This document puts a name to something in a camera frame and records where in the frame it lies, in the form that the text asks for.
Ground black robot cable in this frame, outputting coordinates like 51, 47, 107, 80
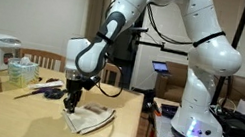
92, 0, 202, 111

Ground dark blue velvet scrunchie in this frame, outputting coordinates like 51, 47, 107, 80
42, 85, 67, 103

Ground beige striped cloth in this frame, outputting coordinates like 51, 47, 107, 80
58, 97, 118, 137

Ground small laptop blue screen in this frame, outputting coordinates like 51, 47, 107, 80
149, 60, 173, 76

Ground purple handled scissors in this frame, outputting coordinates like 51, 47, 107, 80
13, 81, 51, 106

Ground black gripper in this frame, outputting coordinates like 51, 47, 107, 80
59, 76, 88, 116

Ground wooden slat back chair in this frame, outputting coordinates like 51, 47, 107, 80
16, 46, 68, 73
99, 62, 123, 88

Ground striped tissue box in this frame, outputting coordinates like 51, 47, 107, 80
4, 54, 44, 92

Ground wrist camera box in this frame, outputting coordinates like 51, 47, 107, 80
83, 73, 102, 93

